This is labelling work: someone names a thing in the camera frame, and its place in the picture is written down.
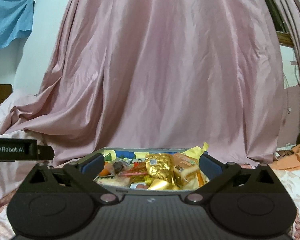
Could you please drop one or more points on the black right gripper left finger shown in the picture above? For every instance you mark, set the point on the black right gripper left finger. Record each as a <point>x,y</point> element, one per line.
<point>57,202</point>

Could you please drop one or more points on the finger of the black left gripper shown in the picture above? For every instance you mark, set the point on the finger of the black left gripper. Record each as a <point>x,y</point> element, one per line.
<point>45,152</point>

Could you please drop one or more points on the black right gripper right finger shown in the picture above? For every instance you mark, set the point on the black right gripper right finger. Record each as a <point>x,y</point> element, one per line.
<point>243,202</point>

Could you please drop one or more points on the pale pink duvet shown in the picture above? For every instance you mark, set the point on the pale pink duvet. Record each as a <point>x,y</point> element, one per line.
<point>6,118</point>

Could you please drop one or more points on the orange cloth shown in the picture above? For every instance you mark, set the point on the orange cloth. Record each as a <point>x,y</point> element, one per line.
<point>290,162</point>

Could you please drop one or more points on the bread snack in wrapper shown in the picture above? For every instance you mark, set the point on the bread snack in wrapper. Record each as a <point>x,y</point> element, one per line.
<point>185,169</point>

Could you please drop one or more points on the grey snack box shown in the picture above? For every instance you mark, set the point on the grey snack box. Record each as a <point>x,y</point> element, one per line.
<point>127,169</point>

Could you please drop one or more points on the gold foil snack packet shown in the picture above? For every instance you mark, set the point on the gold foil snack packet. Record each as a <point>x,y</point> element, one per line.
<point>160,166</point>

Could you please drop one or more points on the pink satin curtain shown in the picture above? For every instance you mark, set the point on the pink satin curtain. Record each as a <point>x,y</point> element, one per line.
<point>162,74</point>

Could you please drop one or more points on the blue cloth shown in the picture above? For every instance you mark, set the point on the blue cloth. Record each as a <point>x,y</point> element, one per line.
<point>16,20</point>

